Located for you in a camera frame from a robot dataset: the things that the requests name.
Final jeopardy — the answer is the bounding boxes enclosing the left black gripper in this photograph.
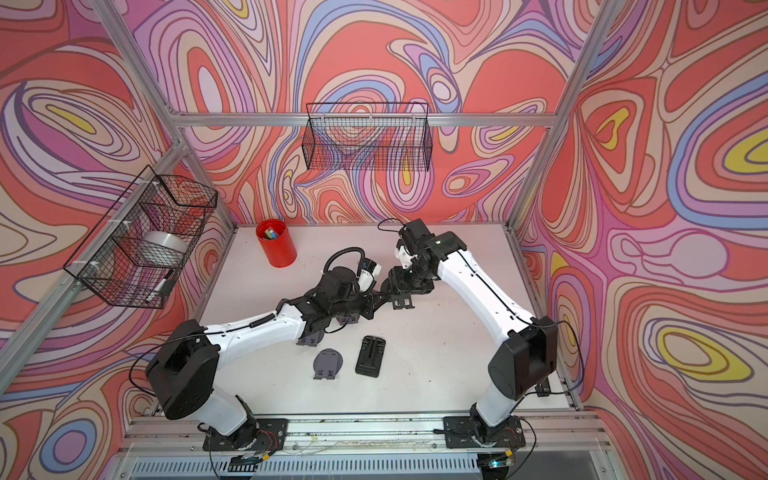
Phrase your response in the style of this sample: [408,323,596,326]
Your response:
[329,286,390,320]

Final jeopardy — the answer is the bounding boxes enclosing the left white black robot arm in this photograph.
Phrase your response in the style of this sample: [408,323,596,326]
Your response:
[145,247,386,450]

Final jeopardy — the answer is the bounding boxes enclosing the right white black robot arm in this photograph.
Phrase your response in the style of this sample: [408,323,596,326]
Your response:
[381,220,558,448]

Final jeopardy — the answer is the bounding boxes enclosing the grey folded phone stand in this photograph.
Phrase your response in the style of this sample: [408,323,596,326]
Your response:
[296,330,325,347]
[313,348,343,380]

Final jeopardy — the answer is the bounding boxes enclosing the black rectangular phone stand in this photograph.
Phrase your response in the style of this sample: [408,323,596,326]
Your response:
[355,335,386,378]

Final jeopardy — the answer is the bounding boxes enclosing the red cylindrical pen cup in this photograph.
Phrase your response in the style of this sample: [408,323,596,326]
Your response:
[256,219,297,268]

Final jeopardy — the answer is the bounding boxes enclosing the white marker in basket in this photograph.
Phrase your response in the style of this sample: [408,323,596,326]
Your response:
[145,278,170,305]

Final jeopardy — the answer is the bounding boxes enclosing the rear black wire basket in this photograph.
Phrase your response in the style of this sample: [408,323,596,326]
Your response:
[301,101,433,173]

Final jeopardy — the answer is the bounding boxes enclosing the black wire basket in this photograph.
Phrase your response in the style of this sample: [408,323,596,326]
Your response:
[301,101,433,173]
[63,166,218,309]

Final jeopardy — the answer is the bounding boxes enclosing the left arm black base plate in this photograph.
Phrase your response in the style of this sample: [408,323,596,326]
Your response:
[203,418,289,454]

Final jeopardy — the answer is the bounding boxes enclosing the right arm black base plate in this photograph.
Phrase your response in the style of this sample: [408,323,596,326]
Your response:
[434,416,526,451]

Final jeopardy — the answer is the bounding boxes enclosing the left black wire basket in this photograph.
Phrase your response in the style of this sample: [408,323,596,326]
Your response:
[63,166,218,309]

